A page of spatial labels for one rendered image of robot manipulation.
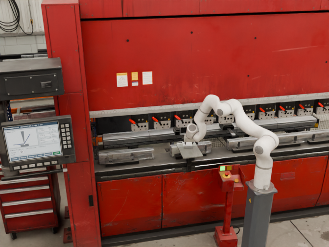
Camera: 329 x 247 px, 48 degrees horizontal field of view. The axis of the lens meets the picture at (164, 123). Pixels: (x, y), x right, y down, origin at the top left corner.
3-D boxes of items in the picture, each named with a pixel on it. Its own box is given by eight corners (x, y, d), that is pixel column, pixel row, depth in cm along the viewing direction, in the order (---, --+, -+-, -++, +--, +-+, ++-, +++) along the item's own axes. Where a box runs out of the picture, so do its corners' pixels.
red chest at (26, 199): (8, 244, 367) (-13, 156, 325) (15, 212, 412) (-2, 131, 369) (60, 237, 376) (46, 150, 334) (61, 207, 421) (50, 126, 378)
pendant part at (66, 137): (10, 172, 257) (0, 125, 242) (11, 163, 268) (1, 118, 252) (76, 162, 269) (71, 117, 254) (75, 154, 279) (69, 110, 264)
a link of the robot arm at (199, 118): (218, 116, 296) (202, 141, 315) (203, 103, 300) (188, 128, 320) (212, 120, 289) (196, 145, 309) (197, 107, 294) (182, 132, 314)
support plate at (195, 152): (183, 159, 323) (183, 158, 322) (176, 144, 346) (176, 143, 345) (203, 157, 326) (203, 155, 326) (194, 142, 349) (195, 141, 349)
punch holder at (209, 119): (197, 126, 339) (198, 109, 332) (194, 122, 347) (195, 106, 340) (213, 124, 342) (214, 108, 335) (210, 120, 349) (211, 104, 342)
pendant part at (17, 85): (1, 189, 263) (-25, 73, 227) (4, 171, 284) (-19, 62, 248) (75, 178, 276) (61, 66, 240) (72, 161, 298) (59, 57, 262)
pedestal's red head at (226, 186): (222, 191, 335) (223, 175, 327) (217, 182, 349) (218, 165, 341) (243, 190, 337) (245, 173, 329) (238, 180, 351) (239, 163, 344)
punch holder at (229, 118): (218, 124, 343) (219, 107, 336) (215, 120, 350) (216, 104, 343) (233, 122, 346) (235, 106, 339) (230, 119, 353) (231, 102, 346)
